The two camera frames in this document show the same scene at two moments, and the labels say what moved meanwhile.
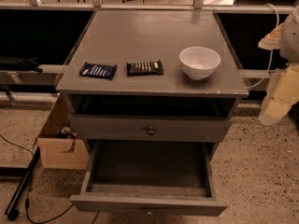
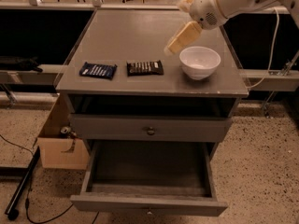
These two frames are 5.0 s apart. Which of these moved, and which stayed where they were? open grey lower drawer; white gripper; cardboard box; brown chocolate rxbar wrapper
Moved: white gripper
Stayed: open grey lower drawer; brown chocolate rxbar wrapper; cardboard box
